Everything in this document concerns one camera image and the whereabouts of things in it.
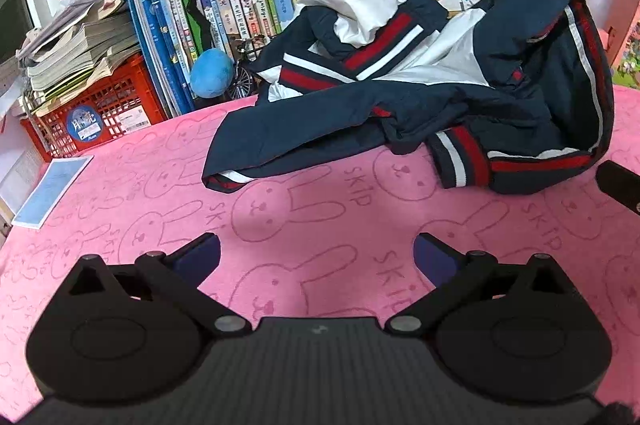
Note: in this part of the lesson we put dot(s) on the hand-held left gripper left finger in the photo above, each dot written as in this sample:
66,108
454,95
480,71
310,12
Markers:
200,255

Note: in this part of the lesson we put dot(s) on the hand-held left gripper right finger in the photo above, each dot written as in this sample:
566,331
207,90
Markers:
434,257

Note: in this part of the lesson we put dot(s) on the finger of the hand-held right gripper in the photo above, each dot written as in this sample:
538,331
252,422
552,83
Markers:
617,187

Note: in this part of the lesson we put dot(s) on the navy white red-striped jacket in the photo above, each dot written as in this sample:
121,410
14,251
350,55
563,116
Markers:
450,105

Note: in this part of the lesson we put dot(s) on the pink rabbit-print blanket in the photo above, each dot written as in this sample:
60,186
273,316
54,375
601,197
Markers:
325,215

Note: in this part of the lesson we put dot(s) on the pink picture box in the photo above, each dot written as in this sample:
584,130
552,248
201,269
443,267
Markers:
625,30

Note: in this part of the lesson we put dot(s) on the light blue booklet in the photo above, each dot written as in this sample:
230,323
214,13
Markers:
52,190

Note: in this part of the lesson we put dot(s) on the red crate with blue sticker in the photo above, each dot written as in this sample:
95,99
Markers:
105,105

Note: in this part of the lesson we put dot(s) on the blue plush ball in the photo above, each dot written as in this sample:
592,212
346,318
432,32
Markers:
212,72

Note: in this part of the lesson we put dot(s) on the miniature bicycle model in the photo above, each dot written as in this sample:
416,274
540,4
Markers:
242,75

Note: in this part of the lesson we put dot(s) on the row of tall blue workbooks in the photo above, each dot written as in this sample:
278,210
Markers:
155,30

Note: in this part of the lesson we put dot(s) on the stack of papers and booklets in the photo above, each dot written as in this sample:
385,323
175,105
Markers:
80,50

